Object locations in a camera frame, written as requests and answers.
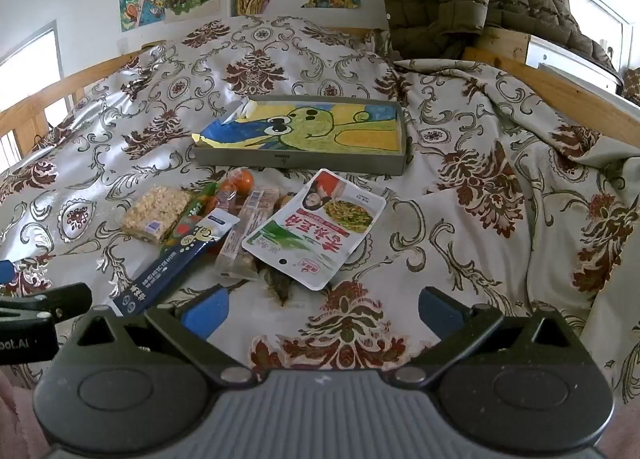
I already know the crayon drawing paper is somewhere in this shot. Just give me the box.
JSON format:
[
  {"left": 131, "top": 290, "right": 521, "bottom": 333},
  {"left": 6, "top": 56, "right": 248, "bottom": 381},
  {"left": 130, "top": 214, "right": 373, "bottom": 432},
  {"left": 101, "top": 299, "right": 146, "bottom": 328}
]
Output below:
[{"left": 195, "top": 99, "right": 404, "bottom": 156}]

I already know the wooden bed frame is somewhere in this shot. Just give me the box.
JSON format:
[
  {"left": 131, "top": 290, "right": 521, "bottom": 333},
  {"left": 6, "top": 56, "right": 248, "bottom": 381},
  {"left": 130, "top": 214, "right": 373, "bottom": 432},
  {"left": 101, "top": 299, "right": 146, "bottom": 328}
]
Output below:
[{"left": 0, "top": 29, "right": 640, "bottom": 175}]

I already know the window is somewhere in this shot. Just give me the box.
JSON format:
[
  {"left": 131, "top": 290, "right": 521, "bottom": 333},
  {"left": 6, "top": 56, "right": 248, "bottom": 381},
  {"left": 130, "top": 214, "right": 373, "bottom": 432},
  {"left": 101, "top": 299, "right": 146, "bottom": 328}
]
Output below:
[{"left": 0, "top": 20, "right": 67, "bottom": 170}]

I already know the white snack packet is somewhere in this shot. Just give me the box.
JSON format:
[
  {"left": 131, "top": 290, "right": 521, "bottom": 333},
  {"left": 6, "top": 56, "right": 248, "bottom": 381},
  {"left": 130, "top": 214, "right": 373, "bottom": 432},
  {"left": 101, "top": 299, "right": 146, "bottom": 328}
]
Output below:
[{"left": 241, "top": 169, "right": 387, "bottom": 290}]

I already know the white cabinet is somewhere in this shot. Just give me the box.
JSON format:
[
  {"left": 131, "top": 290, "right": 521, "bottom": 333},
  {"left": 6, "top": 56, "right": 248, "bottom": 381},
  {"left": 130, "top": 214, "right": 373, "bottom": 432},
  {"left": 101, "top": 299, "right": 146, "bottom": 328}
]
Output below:
[{"left": 525, "top": 34, "right": 623, "bottom": 91}]

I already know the oat bar packet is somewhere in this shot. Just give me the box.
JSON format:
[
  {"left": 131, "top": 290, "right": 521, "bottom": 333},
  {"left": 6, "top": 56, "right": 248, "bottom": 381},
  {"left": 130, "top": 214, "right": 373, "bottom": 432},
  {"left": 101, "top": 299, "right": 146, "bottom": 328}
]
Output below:
[{"left": 121, "top": 185, "right": 195, "bottom": 245}]

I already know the dark blue stick packet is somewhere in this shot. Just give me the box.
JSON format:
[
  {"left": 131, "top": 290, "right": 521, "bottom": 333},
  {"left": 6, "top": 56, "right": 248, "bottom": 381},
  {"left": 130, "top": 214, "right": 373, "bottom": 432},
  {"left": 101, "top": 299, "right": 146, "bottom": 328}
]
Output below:
[{"left": 109, "top": 212, "right": 242, "bottom": 317}]

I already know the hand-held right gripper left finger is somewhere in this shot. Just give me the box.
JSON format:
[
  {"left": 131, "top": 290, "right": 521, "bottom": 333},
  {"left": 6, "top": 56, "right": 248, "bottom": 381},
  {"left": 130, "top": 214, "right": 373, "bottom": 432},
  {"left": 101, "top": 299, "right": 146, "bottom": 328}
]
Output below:
[{"left": 65, "top": 285, "right": 252, "bottom": 388}]

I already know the floral printed blanket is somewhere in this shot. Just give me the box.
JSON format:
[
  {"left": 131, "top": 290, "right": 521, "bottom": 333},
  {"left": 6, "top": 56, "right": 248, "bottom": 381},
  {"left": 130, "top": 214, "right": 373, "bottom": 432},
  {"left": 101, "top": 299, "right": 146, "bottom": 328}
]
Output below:
[{"left": 0, "top": 14, "right": 640, "bottom": 440}]

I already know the green candy packet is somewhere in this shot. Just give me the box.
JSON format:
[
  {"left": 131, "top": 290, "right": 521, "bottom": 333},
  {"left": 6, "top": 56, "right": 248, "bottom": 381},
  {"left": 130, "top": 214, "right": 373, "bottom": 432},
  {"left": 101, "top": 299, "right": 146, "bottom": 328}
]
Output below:
[{"left": 160, "top": 182, "right": 221, "bottom": 252}]

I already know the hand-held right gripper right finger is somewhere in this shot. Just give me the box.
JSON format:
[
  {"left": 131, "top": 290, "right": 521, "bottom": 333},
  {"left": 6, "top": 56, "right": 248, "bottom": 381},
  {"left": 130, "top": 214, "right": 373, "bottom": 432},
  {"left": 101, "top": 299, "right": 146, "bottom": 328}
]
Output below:
[{"left": 392, "top": 285, "right": 594, "bottom": 386}]

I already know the dark dried snack packet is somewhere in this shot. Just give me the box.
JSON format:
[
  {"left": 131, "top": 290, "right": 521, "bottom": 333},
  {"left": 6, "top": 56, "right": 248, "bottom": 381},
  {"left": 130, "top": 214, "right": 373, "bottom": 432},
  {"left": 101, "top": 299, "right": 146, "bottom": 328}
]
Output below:
[{"left": 256, "top": 259, "right": 297, "bottom": 307}]

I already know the grey shallow box tray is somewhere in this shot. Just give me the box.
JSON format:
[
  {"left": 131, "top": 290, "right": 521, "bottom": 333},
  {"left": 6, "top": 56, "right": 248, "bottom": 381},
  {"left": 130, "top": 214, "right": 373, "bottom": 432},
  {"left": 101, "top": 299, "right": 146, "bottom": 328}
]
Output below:
[{"left": 192, "top": 95, "right": 410, "bottom": 176}]

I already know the pink cloth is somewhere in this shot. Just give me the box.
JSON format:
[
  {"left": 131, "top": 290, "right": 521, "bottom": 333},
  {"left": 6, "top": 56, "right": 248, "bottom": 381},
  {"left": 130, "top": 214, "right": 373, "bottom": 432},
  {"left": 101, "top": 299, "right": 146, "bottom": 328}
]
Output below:
[{"left": 0, "top": 369, "right": 49, "bottom": 459}]

